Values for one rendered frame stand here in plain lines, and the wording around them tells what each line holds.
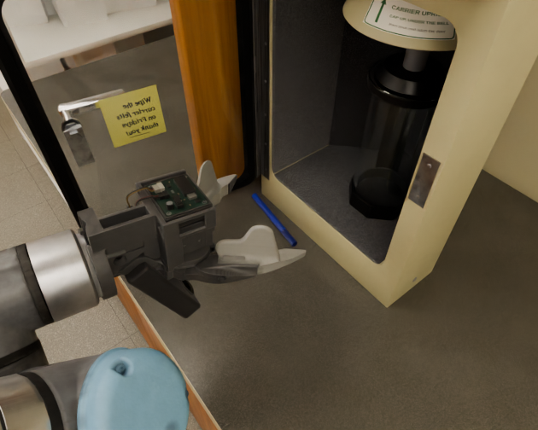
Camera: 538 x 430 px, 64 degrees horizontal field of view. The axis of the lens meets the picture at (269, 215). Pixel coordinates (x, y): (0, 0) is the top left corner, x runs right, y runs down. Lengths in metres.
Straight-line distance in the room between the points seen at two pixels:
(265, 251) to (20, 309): 0.22
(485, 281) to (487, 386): 0.18
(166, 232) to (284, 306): 0.34
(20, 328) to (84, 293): 0.05
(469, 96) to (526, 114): 0.50
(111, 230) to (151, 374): 0.15
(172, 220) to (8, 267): 0.14
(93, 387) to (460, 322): 0.57
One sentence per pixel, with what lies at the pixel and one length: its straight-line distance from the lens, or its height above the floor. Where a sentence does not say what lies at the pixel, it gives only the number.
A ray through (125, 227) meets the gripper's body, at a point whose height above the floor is 1.25.
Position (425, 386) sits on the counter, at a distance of 0.67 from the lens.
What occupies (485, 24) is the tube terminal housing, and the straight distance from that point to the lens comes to 0.42.
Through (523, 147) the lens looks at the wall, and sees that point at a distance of 0.97.
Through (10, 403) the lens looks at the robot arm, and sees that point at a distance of 0.28.
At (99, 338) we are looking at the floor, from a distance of 1.83.
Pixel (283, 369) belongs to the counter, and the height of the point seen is 0.94.
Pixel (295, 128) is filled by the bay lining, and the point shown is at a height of 1.09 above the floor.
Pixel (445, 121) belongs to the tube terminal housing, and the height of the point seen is 1.28.
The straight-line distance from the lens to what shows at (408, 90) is 0.57.
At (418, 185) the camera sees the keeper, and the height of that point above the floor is 1.19.
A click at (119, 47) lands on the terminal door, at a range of 0.57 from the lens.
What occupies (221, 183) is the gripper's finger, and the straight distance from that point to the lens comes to 0.53.
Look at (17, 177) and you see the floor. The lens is 2.60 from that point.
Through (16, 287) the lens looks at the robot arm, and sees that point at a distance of 0.40.
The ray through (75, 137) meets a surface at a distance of 0.59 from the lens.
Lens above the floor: 1.53
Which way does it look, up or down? 48 degrees down
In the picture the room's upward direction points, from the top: straight up
